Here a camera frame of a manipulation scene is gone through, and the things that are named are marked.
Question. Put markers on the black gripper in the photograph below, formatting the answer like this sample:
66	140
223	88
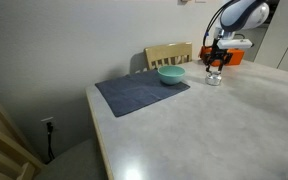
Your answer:
217	54

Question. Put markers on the round silver lid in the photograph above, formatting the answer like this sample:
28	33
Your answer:
213	74

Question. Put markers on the silver candle jar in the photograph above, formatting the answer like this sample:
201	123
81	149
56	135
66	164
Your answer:
213	81

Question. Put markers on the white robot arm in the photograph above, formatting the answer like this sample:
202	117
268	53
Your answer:
232	16

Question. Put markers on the orange cardboard box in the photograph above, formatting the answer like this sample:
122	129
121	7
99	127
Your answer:
236	55

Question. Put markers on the mint green bowl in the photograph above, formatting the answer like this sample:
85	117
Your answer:
171	74

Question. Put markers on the dark blue placemat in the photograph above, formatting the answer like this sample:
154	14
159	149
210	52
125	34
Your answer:
135	91

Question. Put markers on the wooden chair at table end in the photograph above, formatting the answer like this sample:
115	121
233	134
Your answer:
17	159

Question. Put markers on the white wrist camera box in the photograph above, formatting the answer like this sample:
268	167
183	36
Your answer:
234	43

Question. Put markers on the white wall outlet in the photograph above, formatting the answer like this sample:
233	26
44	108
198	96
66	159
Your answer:
49	123

